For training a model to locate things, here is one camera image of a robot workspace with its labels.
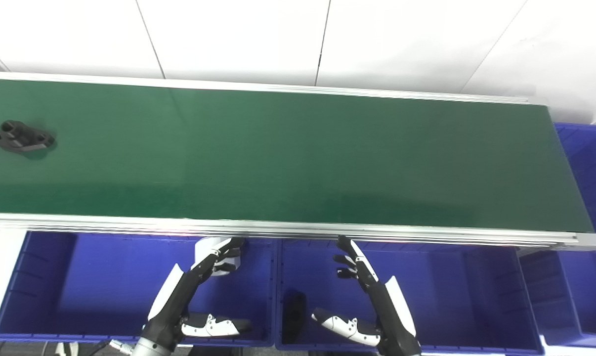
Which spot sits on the blue plastic bin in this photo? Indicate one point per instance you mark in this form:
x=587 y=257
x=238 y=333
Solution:
x=451 y=296
x=589 y=173
x=80 y=287

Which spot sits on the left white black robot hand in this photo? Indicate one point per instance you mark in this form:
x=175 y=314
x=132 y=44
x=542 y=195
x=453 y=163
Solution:
x=174 y=301

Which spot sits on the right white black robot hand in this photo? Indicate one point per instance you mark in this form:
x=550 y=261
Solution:
x=387 y=306

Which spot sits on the black part in bin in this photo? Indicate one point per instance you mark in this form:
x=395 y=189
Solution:
x=294 y=316

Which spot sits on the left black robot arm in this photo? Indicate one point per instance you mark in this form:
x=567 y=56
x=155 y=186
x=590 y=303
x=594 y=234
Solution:
x=149 y=348

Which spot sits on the green conveyor belt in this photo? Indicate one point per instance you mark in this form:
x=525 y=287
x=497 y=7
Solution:
x=278 y=158

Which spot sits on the white cylindrical part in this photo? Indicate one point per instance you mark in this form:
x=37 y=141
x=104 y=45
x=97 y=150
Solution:
x=205 y=247

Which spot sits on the black flanged metal part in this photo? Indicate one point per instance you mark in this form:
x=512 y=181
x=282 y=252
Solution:
x=21 y=138

